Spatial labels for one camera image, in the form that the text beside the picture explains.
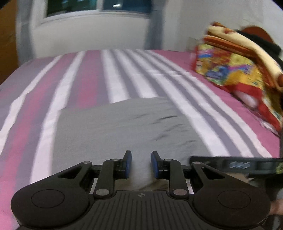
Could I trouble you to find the grey pants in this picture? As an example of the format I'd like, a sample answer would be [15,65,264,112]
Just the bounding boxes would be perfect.
[52,97,209,191]

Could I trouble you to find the person's right hand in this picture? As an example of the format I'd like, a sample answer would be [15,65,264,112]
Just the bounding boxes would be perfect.
[269,199,283,216]

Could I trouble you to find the pink grey striped bed sheet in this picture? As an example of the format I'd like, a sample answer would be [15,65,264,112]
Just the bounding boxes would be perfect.
[1,49,280,229]

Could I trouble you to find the colourful yellow red blanket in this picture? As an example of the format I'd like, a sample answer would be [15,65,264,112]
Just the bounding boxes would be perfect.
[195,44,282,133]

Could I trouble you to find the cream orange folded blanket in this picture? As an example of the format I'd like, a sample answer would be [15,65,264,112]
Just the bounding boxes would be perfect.
[207,22,282,92]

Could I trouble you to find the grey curtain right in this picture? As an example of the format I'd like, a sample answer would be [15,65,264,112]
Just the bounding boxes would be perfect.
[144,0,167,50]

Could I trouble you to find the grey curtain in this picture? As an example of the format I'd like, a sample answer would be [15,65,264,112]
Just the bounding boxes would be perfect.
[15,0,34,66]
[144,0,167,50]

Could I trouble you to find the brown wooden door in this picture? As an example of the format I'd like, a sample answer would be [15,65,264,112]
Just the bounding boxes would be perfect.
[0,1,19,84]

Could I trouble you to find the white framed window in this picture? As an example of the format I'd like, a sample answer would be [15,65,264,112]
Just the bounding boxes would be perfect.
[33,0,153,24]

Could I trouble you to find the grey curtain left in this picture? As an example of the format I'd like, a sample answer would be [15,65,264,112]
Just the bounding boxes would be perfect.
[15,0,34,66]

